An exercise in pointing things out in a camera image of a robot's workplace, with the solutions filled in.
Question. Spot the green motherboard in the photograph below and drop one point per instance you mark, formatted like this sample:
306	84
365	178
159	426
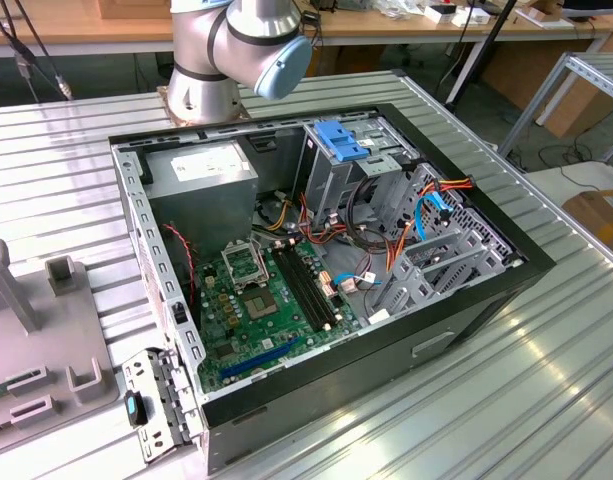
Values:
266	330

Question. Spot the black latch with teal tab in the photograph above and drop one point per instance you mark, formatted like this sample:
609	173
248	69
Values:
136	410

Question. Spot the metal expansion bracket plate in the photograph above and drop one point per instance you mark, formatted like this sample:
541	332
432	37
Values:
136	372

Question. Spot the grey metal disk bay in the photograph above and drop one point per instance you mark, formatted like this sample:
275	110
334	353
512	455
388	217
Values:
466	250

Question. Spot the CPU socket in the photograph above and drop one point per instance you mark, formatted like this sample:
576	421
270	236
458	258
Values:
260	307

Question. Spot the small black case clip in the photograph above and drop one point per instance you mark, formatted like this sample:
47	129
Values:
178	312

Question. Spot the plain white box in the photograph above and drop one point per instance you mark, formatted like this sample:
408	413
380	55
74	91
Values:
473	17

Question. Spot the blue plastic drive bracket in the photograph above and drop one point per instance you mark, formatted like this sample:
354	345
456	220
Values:
343	142

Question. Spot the square brown base plate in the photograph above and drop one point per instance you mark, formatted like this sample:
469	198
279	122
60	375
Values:
162	97

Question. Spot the white board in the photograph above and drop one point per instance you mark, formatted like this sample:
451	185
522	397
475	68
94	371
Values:
561	177

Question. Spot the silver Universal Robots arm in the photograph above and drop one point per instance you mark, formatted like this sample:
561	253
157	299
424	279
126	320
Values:
256	45

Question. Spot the blue expansion slot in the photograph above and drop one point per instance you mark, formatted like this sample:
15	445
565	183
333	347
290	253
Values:
258	360

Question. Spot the grey parts rack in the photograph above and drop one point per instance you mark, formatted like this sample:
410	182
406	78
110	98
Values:
46	340

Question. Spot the flat cardboard piece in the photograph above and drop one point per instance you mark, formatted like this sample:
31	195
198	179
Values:
536	16

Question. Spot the white box black lid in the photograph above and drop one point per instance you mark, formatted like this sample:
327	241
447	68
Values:
440	12

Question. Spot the grey metal optical drive cage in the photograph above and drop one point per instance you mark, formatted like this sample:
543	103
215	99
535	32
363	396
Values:
331	185

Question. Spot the black open PC case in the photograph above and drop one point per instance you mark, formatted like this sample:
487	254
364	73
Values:
336	380

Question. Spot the large cardboard box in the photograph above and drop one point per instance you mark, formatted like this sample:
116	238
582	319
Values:
576	110

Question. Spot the black monitor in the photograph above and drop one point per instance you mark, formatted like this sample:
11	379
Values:
583	9

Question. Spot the thin black pole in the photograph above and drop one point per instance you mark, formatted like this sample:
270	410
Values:
498	25

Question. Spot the wooden desk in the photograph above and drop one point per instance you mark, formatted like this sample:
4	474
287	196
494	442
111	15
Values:
411	30
86	30

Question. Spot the grey power supply unit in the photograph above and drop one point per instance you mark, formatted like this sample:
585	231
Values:
201	200

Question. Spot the cardboard box with label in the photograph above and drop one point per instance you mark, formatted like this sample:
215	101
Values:
601	215

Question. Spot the black RAM slot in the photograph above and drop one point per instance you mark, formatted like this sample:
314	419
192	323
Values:
298	290
305	290
320	290
312	290

